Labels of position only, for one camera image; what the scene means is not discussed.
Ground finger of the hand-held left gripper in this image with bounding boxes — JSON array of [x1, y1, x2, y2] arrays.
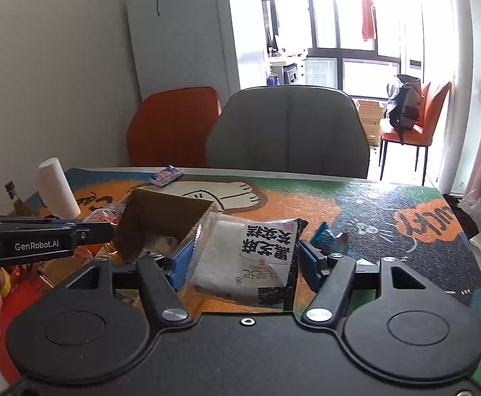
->
[[74, 221, 114, 245], [0, 215, 81, 229]]

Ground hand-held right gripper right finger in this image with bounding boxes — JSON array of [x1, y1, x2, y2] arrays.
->
[[298, 240, 428, 326]]

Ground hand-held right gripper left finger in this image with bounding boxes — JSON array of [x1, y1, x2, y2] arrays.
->
[[61, 239, 195, 326]]

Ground white black cake packet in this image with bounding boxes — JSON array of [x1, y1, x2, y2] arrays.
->
[[187, 212, 309, 308]]

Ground brown cardboard box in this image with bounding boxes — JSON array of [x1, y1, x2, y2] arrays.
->
[[38, 187, 218, 302]]

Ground red snack packet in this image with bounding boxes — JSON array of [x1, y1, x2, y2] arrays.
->
[[86, 204, 126, 227]]

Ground glass bottle with dark cap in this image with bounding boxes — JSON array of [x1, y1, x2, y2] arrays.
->
[[5, 181, 33, 217]]

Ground blue snack packet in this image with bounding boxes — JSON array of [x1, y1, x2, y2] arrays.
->
[[310, 222, 350, 254]]

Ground white paper towel roll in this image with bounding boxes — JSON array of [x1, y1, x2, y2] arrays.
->
[[36, 157, 81, 219]]

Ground blue tissue pack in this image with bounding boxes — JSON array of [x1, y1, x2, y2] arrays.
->
[[149, 165, 183, 186]]

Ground grey chair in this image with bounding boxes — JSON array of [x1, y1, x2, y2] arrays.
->
[[205, 85, 371, 180]]

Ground stacked cardboard boxes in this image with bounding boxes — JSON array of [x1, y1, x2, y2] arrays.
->
[[353, 99, 385, 147]]

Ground black grey backpack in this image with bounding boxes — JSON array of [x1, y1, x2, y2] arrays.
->
[[386, 74, 424, 130]]

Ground orange chair with black legs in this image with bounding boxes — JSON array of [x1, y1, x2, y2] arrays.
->
[[378, 81, 452, 186]]

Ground white cabinet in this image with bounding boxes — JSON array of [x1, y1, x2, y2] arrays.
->
[[126, 0, 266, 102]]

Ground red hanging garment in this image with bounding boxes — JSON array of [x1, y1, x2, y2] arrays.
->
[[361, 0, 377, 42]]

